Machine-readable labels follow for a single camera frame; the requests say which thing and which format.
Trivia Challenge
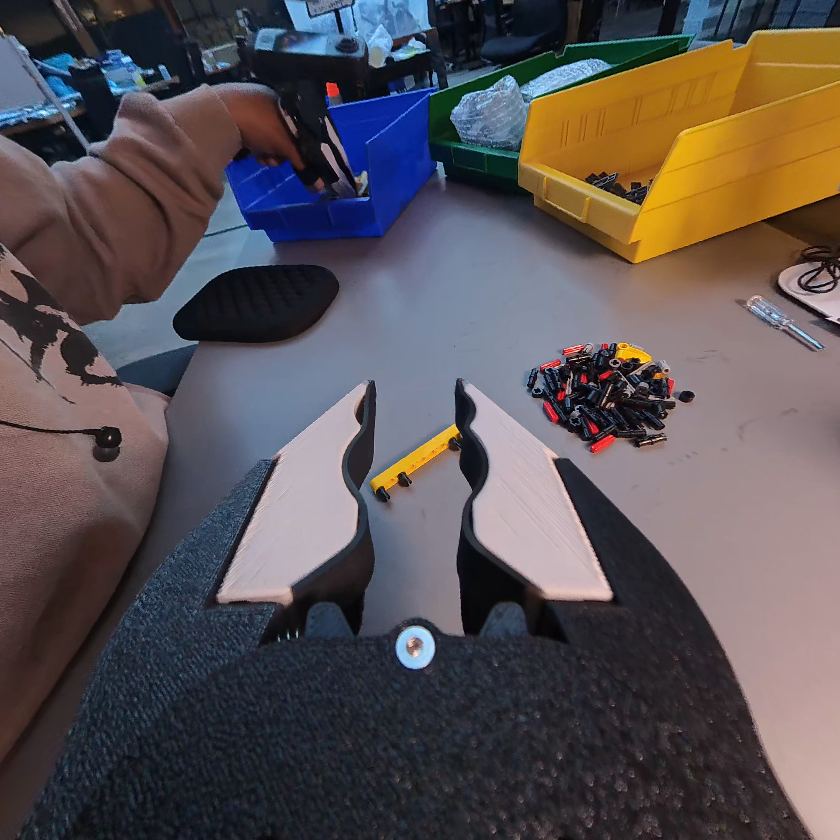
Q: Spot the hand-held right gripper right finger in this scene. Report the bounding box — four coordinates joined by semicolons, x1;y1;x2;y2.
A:
454;378;616;641

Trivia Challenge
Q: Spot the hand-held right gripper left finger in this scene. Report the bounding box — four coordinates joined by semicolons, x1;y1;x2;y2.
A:
215;379;378;641

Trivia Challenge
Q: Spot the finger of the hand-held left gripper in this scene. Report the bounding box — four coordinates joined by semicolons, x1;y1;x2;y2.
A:
314;115;361;199

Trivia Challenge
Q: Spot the blue plastic bin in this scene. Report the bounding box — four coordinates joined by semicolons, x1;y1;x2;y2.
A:
225;87;439;244

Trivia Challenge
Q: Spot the short yellow beam with pins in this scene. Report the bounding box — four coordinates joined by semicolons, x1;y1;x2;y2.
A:
369;423;463;503

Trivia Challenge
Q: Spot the person's left forearm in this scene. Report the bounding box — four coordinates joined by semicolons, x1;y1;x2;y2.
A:
0;84;245;326

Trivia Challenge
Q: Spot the grey desk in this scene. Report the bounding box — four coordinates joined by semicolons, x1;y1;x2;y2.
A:
0;157;840;834

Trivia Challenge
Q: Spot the person's left hand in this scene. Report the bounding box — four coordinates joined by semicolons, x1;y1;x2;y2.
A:
233;88;306;170

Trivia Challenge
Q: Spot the green plastic bin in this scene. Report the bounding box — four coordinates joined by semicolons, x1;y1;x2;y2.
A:
428;34;697;194

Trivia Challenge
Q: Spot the pile of black red pins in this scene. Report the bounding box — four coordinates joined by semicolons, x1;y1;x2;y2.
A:
527;341;697;455

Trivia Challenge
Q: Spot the clear plastic bag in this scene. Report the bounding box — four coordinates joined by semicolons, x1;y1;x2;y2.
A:
450;58;614;153

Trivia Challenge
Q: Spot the black wrist rest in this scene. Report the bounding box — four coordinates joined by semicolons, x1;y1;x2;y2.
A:
172;264;341;344

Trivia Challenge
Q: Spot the person's grey hoodie torso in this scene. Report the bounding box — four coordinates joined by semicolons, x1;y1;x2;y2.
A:
0;246;170;765

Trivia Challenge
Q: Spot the heap of dark grey plates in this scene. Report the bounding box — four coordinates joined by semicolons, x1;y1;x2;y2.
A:
584;171;654;206

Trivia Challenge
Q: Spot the yellow plastic bin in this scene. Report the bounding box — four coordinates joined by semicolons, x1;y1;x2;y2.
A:
517;28;840;265

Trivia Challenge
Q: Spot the white wooden book stand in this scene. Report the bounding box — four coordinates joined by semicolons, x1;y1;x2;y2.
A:
777;259;840;322

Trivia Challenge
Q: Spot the black earphone cord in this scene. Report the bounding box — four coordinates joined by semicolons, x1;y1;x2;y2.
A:
0;420;123;463

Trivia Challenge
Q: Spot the small clear-handled screwdriver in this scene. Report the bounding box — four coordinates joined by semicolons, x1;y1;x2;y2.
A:
746;295;826;352

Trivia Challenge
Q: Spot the black usb cable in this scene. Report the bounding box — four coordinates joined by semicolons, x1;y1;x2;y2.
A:
797;245;840;294

